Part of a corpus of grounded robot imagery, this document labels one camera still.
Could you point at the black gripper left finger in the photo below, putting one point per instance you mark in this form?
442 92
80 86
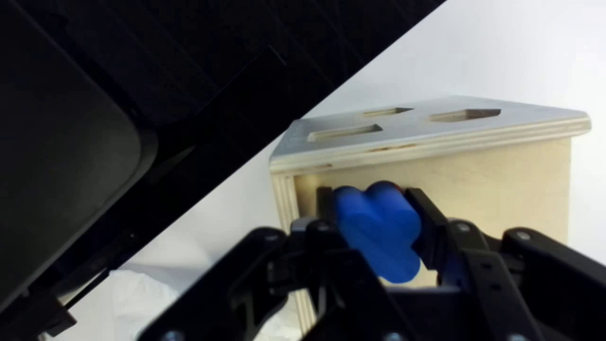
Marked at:
328 219

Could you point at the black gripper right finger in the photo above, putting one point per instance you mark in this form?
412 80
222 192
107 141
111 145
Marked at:
429 221

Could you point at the blue flower-shaped block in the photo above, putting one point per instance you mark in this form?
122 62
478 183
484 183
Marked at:
380 228

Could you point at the wooden shape sorter toy box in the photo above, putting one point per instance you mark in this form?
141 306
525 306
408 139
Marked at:
493 177

